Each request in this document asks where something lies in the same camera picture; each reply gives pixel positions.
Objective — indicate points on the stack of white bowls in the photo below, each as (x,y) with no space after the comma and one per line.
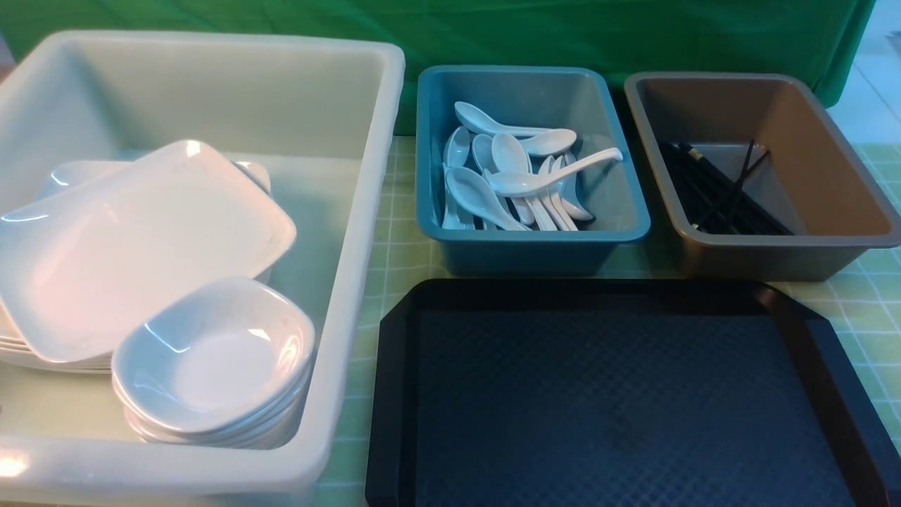
(268,429)

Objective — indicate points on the white shallow sauce dish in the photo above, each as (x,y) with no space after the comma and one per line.
(213,358)

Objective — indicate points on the teal plastic spoon bin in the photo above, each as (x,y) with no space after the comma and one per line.
(527,96)

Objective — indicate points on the green backdrop cloth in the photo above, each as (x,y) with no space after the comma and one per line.
(813,41)

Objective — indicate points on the grey-brown plastic chopstick bin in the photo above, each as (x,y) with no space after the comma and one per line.
(813,183)

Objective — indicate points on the bundle of black chopsticks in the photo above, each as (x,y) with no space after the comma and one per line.
(712,202)

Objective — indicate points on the white spoon front left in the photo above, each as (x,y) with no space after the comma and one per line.
(473,193)

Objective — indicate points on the white spoon top of bin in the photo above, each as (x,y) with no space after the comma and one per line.
(475,120)

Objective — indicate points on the black plastic serving tray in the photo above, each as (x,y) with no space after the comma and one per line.
(581,392)

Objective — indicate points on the large white plastic tub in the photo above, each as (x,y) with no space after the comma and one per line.
(319,115)

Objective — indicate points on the large white square plate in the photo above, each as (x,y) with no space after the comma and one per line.
(82,269)

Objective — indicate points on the white spoon upper right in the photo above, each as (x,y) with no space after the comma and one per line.
(549,143)

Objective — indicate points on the stack of white square plates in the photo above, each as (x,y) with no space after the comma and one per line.
(67,176)

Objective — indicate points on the white ceramic soup spoon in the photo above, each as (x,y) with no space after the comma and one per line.
(521,185)

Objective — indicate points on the white spoon centre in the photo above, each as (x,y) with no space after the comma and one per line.
(510,157)

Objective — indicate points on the white spoon far left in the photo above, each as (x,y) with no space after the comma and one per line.
(457,149)

